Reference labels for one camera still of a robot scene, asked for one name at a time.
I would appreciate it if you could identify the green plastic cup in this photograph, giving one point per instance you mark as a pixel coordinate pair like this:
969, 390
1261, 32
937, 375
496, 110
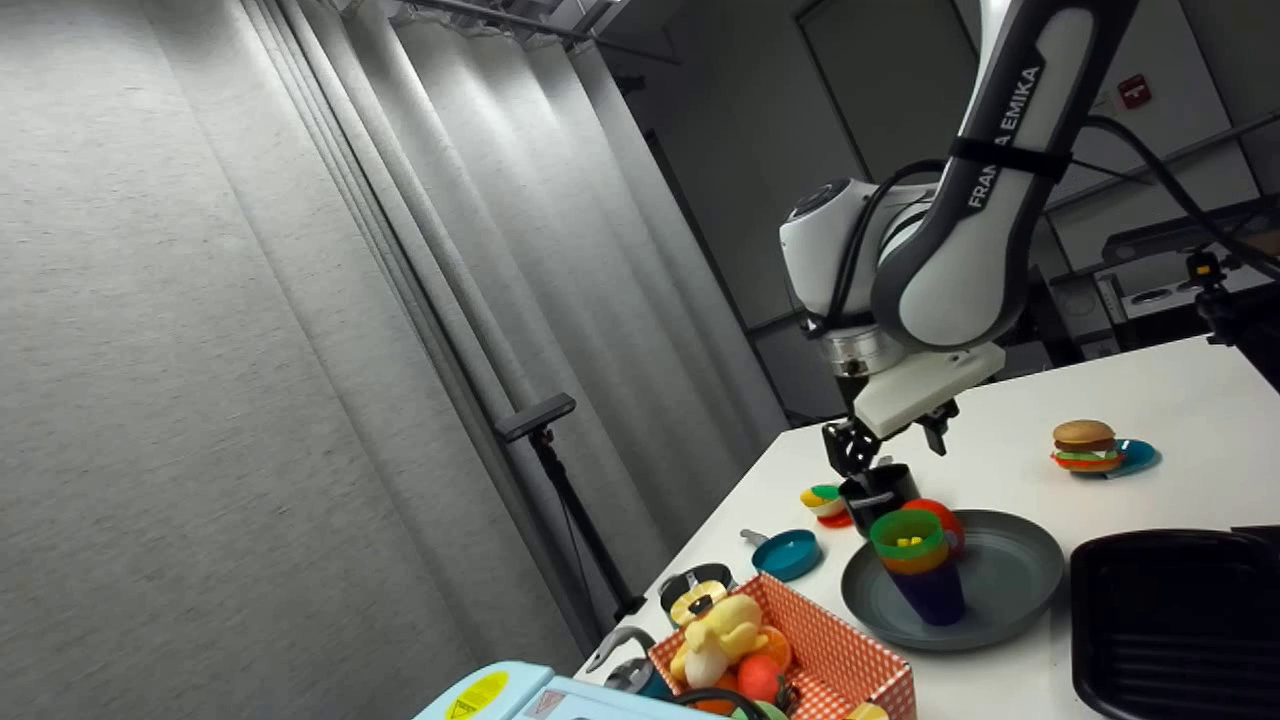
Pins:
886, 547

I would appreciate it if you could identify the grey round plate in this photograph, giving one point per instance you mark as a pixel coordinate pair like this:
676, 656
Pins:
1005, 580

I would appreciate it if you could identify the light blue toy toaster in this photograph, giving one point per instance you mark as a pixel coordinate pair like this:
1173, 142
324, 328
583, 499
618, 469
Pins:
535, 699

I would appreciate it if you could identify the black ribbed tray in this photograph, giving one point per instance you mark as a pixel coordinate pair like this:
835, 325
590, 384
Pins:
1173, 625

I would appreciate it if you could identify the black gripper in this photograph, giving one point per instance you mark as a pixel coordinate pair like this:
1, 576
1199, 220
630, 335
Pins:
844, 402

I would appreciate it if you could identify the multicoloured toy stack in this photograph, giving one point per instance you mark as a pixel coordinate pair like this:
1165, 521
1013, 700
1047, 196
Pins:
826, 507

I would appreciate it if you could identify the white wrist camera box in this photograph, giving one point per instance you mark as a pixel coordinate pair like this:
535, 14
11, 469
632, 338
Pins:
932, 384

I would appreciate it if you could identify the toy hamburger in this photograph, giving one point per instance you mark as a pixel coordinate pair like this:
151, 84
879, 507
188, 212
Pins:
1084, 444

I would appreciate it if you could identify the black tripod stand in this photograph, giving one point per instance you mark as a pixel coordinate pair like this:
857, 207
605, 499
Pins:
572, 515

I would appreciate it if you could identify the curtain ceiling rail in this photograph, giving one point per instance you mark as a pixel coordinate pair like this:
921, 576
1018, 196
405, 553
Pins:
522, 20

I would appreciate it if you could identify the grey pleated curtain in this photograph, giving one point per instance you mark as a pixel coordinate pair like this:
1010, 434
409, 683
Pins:
535, 241

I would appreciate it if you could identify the purple plastic cup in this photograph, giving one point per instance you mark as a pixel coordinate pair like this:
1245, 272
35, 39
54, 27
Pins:
932, 598

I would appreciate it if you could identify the black background equipment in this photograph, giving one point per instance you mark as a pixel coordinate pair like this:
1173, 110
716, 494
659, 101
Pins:
1245, 335

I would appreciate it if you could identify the small blue toy plate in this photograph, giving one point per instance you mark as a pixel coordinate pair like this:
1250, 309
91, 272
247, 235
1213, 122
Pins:
1143, 459

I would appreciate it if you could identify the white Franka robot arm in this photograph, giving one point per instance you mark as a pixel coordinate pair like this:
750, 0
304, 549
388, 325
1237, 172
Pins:
987, 227

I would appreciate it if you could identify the teal toy pot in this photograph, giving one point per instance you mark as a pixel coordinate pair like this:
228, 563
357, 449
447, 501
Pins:
786, 553

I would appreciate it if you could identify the red checkered basket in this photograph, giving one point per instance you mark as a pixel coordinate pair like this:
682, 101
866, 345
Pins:
843, 661

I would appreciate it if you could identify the yellow piece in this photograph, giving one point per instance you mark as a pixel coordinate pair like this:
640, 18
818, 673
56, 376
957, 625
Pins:
911, 540

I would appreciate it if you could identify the red wall fire alarm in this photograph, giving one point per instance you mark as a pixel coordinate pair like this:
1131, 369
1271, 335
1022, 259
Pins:
1132, 93

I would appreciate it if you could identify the yellow plush toy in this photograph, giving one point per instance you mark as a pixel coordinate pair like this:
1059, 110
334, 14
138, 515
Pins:
716, 635

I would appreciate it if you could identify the black cooking pot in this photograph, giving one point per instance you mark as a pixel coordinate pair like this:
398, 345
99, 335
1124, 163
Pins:
875, 507

